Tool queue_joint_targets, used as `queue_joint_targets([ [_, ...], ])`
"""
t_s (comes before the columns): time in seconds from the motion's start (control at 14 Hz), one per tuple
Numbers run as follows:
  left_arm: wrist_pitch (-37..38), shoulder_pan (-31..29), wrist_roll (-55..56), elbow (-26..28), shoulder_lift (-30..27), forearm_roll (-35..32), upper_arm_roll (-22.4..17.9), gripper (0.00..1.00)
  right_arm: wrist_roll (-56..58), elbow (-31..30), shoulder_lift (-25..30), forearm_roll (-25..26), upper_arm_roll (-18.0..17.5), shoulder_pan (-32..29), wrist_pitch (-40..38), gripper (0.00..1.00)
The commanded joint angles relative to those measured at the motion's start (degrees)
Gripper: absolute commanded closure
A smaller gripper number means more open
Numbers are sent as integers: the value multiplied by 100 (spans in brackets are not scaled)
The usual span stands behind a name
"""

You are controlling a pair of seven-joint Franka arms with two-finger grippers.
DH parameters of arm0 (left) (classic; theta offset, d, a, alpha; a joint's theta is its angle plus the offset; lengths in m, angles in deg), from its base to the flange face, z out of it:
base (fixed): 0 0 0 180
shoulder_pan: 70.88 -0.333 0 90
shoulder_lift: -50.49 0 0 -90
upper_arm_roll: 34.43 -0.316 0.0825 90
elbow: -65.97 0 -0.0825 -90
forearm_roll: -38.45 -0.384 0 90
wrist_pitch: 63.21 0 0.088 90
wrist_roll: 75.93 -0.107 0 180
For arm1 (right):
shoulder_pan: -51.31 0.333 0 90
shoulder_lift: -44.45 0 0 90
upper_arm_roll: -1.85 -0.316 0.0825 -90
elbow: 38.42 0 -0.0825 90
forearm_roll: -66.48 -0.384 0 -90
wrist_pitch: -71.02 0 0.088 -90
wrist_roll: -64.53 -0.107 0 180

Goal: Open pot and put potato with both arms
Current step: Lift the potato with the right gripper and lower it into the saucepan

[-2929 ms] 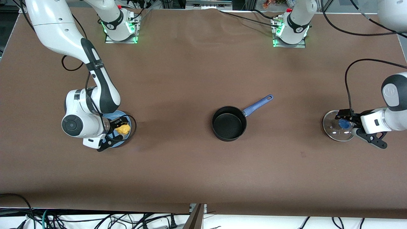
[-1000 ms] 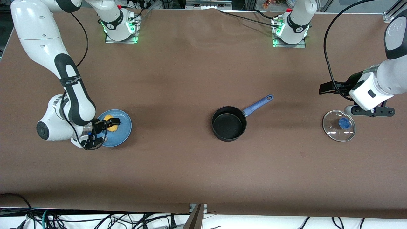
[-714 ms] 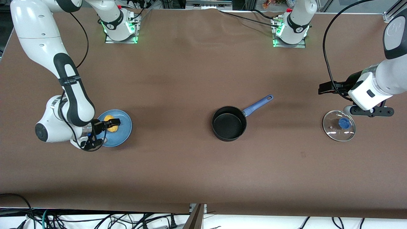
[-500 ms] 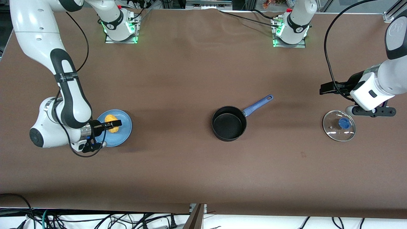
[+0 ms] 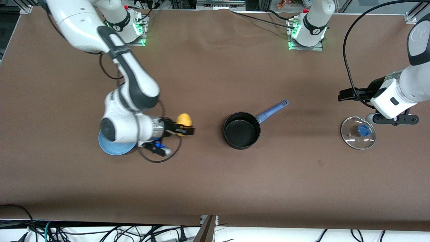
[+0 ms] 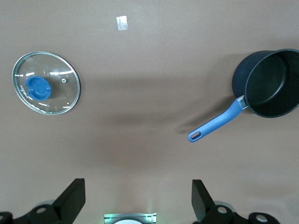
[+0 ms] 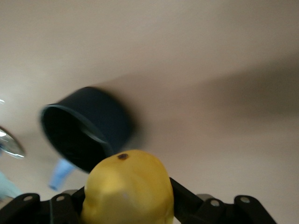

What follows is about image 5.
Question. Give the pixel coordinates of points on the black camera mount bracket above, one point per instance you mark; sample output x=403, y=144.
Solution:
x=399, y=120

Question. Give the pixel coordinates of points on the aluminium profile post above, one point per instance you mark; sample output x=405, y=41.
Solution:
x=206, y=232

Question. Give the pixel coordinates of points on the brown table cover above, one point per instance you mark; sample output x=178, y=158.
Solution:
x=215, y=185

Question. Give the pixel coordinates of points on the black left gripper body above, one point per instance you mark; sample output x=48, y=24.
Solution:
x=372, y=88

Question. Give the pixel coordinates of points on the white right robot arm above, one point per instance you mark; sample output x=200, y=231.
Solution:
x=80, y=23

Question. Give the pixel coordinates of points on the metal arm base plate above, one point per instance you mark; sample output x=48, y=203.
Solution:
x=305, y=48
x=139, y=41

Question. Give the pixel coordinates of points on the blue plate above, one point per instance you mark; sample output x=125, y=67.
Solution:
x=114, y=148

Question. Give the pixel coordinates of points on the aluminium corner bracket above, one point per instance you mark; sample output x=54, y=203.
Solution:
x=411, y=17
x=26, y=9

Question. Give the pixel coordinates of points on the glass lid with blue knob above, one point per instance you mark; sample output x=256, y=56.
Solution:
x=362, y=130

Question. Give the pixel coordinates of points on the yellow lemon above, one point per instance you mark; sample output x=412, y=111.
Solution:
x=184, y=119

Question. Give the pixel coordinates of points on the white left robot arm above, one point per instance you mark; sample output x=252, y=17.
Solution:
x=416, y=84

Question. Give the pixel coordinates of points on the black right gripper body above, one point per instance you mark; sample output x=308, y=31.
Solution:
x=169, y=126

